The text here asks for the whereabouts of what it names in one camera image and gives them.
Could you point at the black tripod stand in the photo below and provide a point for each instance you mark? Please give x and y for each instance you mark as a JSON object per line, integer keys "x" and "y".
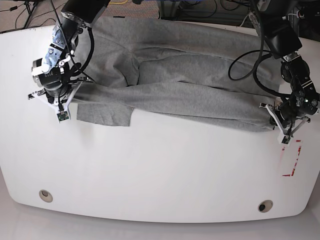
{"x": 29, "y": 8}

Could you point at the table cable grommet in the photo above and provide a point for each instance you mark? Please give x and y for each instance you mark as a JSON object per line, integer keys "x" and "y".
{"x": 45, "y": 196}
{"x": 265, "y": 206}

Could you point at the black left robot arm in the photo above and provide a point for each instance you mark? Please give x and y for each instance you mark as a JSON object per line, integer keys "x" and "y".
{"x": 295, "y": 108}

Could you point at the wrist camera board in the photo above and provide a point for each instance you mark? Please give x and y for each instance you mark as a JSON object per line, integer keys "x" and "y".
{"x": 286, "y": 140}
{"x": 62, "y": 116}

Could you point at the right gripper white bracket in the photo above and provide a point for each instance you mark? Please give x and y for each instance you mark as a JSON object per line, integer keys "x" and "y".
{"x": 58, "y": 100}

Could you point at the left table cable grommet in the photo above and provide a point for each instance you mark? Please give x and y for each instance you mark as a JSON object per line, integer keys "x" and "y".
{"x": 45, "y": 196}

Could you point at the grey t-shirt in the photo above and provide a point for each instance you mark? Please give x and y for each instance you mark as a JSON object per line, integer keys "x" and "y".
{"x": 183, "y": 70}

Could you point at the right table cable grommet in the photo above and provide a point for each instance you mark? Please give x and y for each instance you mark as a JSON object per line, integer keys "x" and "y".
{"x": 265, "y": 206}

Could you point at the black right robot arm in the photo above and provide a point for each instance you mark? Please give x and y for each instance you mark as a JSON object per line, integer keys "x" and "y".
{"x": 57, "y": 74}

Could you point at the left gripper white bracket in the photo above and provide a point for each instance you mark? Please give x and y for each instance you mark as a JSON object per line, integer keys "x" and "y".
{"x": 286, "y": 127}

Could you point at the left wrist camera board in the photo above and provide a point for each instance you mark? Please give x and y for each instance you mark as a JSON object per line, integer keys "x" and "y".
{"x": 286, "y": 140}

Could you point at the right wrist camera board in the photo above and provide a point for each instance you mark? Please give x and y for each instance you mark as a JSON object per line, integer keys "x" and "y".
{"x": 62, "y": 116}

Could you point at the red tape rectangle marking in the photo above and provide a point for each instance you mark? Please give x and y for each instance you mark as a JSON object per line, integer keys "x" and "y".
{"x": 289, "y": 158}

